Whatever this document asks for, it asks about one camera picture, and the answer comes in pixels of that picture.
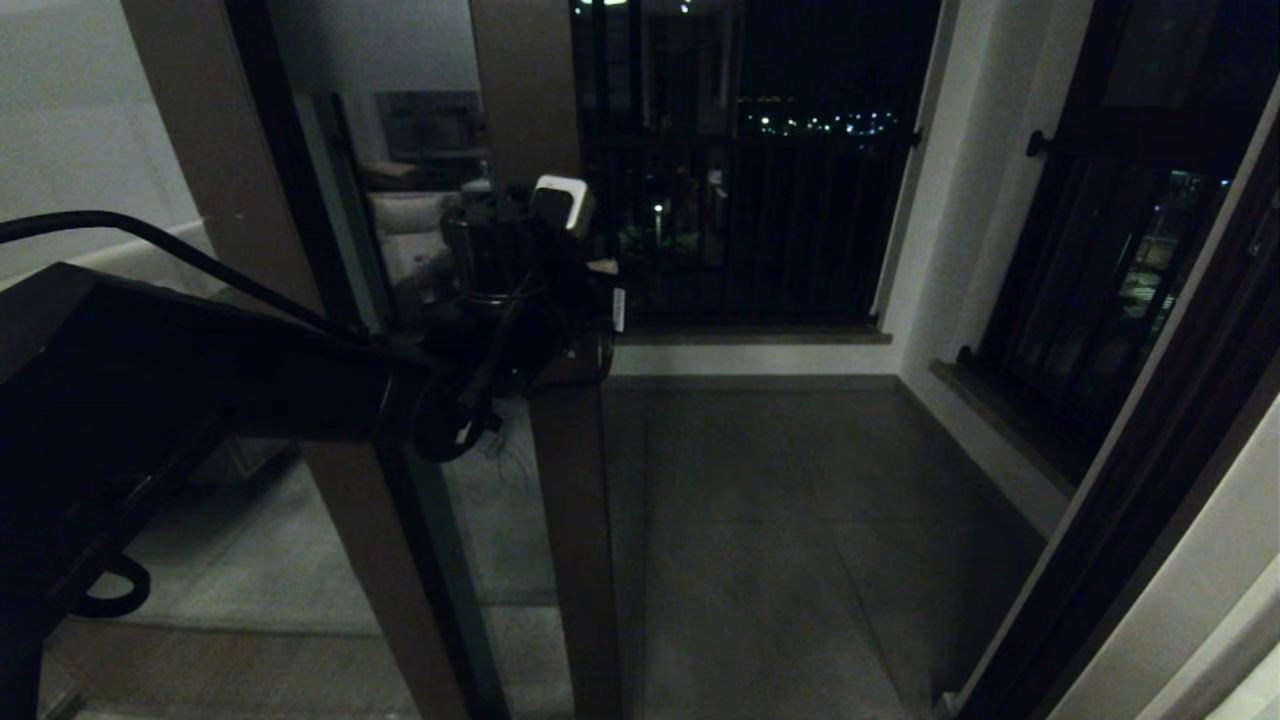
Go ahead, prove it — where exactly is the fixed glass panel brown frame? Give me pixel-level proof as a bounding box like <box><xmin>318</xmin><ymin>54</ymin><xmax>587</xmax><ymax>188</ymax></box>
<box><xmin>0</xmin><ymin>0</ymin><xmax>471</xmax><ymax>720</ymax></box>

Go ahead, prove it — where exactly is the short brown stone sill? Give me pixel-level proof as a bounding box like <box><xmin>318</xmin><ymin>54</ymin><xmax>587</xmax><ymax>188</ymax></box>
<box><xmin>932</xmin><ymin>360</ymin><xmax>1089</xmax><ymax>501</ymax></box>

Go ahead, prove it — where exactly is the sliding glass door brown frame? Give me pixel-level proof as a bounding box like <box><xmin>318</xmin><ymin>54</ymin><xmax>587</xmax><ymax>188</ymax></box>
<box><xmin>240</xmin><ymin>0</ymin><xmax>626</xmax><ymax>720</ymax></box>

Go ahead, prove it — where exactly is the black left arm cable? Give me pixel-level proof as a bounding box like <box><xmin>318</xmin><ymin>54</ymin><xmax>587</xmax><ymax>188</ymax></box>
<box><xmin>0</xmin><ymin>210</ymin><xmax>381</xmax><ymax>346</ymax></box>

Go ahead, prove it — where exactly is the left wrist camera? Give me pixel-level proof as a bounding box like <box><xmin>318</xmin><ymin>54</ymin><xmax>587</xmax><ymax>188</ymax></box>
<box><xmin>530</xmin><ymin>175</ymin><xmax>598</xmax><ymax>239</ymax></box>

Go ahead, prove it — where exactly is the long brown stone sill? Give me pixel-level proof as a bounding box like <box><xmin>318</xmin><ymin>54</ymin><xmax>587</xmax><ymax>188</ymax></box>
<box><xmin>615</xmin><ymin>325</ymin><xmax>896</xmax><ymax>346</ymax></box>

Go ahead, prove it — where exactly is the grey rug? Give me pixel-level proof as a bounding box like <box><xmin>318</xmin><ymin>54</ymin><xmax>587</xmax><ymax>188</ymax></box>
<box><xmin>90</xmin><ymin>455</ymin><xmax>386</xmax><ymax>636</ymax></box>

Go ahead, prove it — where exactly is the black balcony railing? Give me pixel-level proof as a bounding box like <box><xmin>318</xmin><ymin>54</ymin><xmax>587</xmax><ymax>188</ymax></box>
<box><xmin>580</xmin><ymin>125</ymin><xmax>921</xmax><ymax>331</ymax></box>

